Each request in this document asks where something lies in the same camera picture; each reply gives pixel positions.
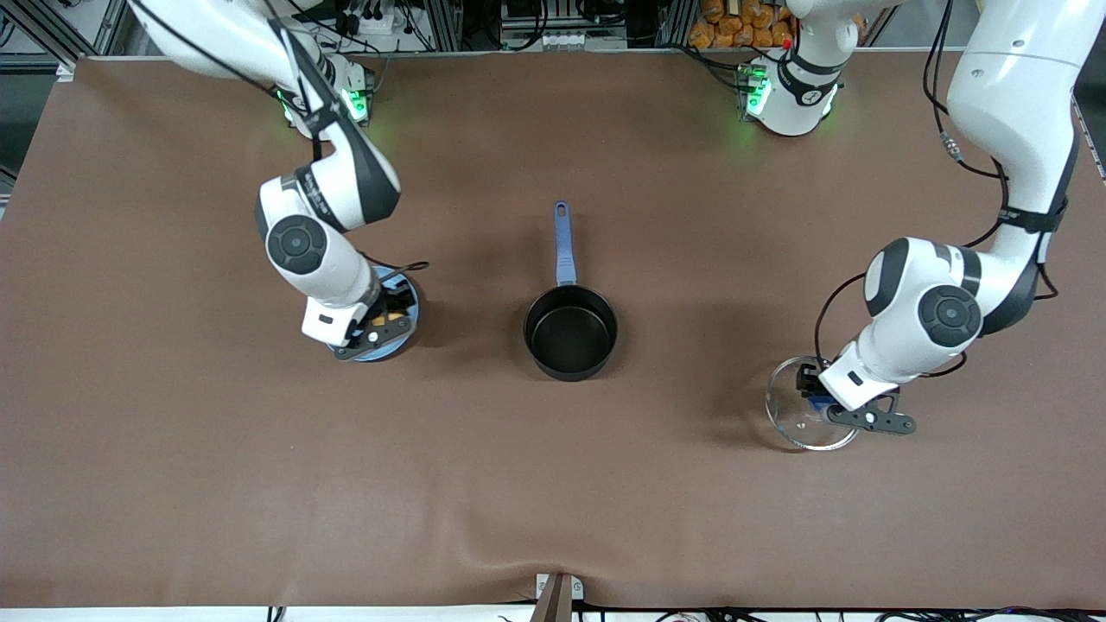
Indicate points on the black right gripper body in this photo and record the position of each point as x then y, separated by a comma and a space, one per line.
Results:
395, 301

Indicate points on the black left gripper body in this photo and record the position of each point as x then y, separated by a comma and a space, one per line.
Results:
810, 378

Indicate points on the yellow potato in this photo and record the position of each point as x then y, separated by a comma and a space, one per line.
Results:
399, 311

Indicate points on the glass lid with blue knob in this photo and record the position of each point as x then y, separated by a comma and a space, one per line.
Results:
795, 428

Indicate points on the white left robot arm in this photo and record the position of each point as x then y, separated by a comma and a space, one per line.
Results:
1011, 95

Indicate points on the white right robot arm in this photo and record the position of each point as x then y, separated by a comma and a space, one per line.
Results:
337, 181

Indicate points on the blue round plate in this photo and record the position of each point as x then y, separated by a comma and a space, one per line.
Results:
389, 353

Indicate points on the brown table cover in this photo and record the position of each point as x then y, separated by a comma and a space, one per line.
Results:
553, 484

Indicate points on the white power strip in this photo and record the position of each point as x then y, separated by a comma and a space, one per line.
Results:
380, 24

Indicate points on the bag of orange snacks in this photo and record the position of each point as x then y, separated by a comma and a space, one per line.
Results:
734, 26

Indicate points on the aluminium frame post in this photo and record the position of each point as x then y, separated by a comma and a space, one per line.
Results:
442, 22

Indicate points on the grey metal bracket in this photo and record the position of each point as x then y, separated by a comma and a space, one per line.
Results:
577, 587

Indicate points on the brown mounting post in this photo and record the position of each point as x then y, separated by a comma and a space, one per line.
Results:
553, 605

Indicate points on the aluminium frame profiles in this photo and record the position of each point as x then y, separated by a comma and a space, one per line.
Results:
52, 26

